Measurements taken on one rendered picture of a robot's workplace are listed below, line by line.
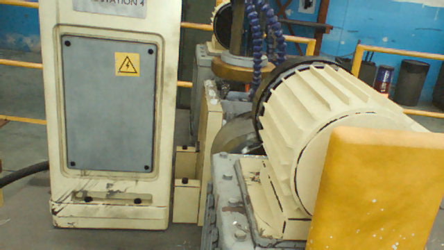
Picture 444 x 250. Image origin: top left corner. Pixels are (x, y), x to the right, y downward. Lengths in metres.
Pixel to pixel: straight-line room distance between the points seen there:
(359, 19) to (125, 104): 5.49
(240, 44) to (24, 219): 0.74
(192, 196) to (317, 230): 0.75
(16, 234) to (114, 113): 0.41
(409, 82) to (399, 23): 0.86
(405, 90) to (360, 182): 5.89
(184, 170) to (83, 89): 0.50
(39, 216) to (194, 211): 0.42
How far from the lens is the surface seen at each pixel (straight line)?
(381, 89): 1.63
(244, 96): 1.25
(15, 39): 7.01
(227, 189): 0.65
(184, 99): 4.41
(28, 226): 1.23
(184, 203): 1.17
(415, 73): 6.24
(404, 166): 0.43
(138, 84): 0.99
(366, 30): 6.36
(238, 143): 0.89
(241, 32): 1.12
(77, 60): 1.00
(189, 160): 1.36
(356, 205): 0.43
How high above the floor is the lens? 1.48
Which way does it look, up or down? 23 degrees down
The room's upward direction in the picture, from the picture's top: 8 degrees clockwise
